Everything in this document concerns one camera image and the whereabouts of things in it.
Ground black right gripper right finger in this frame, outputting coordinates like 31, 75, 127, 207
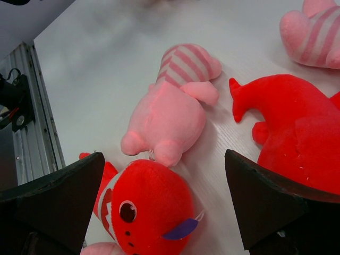
225, 149, 339, 254

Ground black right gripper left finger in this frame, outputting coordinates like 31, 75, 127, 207
1, 152, 105, 254

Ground red whale plush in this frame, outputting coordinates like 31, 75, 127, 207
229, 74, 339, 194

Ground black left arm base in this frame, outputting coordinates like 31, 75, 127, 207
1, 68, 35, 132

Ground pink pig plush bottom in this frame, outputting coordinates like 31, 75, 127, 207
80, 242, 125, 255

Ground red shark plush open mouth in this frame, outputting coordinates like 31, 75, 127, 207
93, 159, 204, 254

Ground large pink striped pig plush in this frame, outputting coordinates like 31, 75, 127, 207
121, 43, 222, 167

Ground pink pig plush top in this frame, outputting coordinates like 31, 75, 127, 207
279, 1, 339, 70

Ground aluminium rail frame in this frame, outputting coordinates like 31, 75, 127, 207
1, 43, 65, 185

